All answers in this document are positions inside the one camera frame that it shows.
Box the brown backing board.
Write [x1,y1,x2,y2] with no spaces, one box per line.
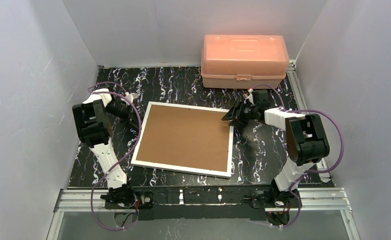
[135,104,231,173]

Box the white picture frame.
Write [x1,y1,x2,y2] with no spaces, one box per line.
[130,101,235,179]

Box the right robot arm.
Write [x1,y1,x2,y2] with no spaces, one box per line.
[222,89,330,192]

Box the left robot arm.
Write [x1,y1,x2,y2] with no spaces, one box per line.
[72,88,141,190]

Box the pink plastic storage box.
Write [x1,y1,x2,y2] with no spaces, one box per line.
[200,34,290,89]

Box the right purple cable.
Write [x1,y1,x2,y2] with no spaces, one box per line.
[246,83,345,229]

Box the aluminium rail base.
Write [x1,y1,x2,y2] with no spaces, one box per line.
[54,185,352,221]

